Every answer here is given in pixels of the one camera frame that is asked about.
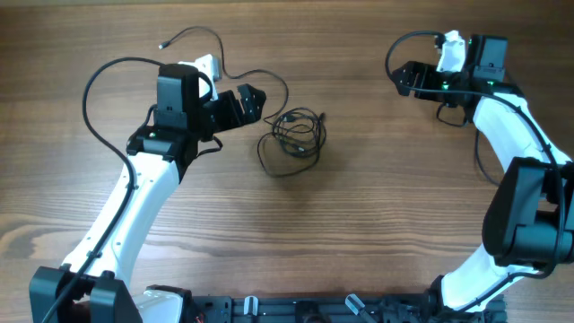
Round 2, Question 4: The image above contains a black usb cable bundle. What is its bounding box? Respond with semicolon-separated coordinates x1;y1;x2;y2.
158;25;327;179

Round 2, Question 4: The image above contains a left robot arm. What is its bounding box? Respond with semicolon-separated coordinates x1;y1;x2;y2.
29;62;266;322

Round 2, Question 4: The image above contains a right camera cable black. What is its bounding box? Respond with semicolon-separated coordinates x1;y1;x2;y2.
384;30;567;313

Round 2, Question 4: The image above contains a camera cable black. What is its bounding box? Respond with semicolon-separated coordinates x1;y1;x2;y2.
384;30;567;313
39;57;167;323

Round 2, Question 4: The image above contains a left camera cable black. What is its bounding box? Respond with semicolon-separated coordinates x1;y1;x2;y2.
39;57;167;323

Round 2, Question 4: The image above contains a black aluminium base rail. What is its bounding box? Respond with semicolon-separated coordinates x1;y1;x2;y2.
182;293;508;323

